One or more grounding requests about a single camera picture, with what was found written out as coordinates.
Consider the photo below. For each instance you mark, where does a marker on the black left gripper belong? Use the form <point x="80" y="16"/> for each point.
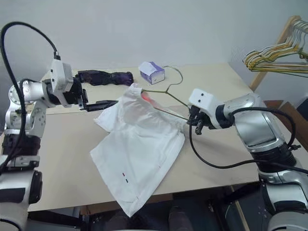
<point x="72" y="96"/>

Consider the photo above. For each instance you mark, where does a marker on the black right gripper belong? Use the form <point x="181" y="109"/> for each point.
<point x="196" y="118"/>

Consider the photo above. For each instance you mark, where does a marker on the white garment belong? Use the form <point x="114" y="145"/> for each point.
<point x="134" y="149"/>

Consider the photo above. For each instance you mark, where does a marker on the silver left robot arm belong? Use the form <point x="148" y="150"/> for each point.
<point x="31" y="92"/>

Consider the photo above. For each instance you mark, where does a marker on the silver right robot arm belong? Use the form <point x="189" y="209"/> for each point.
<point x="252" y="113"/>

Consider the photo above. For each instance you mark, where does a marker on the wooden hanger rack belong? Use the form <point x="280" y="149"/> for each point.
<point x="258" y="79"/>

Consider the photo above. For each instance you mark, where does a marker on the folded black purple umbrella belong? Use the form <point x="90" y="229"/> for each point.
<point x="108" y="78"/>

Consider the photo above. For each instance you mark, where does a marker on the purple white tissue box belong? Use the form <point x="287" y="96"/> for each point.
<point x="156" y="74"/>

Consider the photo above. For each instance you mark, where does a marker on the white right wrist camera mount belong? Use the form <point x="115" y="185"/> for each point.
<point x="204" y="101"/>

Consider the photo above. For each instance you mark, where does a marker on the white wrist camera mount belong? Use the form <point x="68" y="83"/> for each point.
<point x="60" y="74"/>
<point x="204" y="101"/>

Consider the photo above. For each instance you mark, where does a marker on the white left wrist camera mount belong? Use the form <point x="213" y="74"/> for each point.
<point x="60" y="74"/>

